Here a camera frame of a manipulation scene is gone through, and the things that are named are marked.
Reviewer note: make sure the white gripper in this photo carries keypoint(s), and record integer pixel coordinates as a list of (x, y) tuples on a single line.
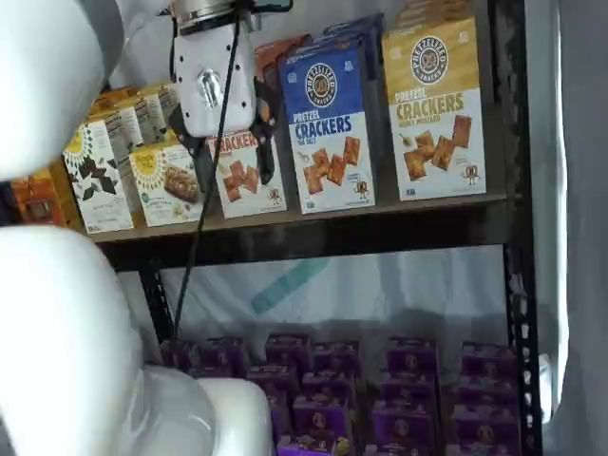
[(214, 66)]

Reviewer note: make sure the yellow white pretzel crackers box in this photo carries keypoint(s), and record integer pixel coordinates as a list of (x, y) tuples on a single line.
[(434, 119), (432, 12)]

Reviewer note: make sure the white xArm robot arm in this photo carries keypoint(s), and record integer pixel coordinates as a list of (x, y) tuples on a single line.
[(47, 71)]

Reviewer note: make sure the orange white pretzel crackers box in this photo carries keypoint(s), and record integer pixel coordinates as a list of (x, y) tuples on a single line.
[(275, 52), (237, 190)]

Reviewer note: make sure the Simple Mills almond bars box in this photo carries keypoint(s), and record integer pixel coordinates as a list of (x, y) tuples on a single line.
[(161, 190), (168, 104), (149, 116)]

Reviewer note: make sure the blue white pretzel crackers box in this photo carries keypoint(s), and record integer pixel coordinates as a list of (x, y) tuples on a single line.
[(354, 31), (328, 142)]

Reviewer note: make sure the Simple Mills sweet thins box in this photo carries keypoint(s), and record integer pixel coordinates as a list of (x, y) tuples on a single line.
[(122, 128), (97, 190)]

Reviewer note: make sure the wooden shelf board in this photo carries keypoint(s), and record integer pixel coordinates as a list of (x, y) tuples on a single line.
[(389, 209)]

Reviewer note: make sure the purple Annie's snack box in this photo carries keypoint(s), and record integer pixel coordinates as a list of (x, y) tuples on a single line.
[(273, 380), (484, 392), (288, 349), (313, 447), (336, 358), (488, 358), (412, 354), (484, 425), (399, 451), (185, 355), (408, 387), (223, 356), (322, 418), (279, 409), (328, 387), (404, 425)]

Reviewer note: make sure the orange snack box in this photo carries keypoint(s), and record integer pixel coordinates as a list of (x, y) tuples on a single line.
[(38, 199)]

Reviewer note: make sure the purple box with teal label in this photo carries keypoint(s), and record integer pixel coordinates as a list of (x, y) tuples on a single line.
[(484, 450)]

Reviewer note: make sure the white backdrop sheet teal print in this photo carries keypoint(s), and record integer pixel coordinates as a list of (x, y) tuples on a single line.
[(380, 294)]

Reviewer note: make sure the black metal shelf frame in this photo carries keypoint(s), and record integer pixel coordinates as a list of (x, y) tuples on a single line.
[(332, 244)]

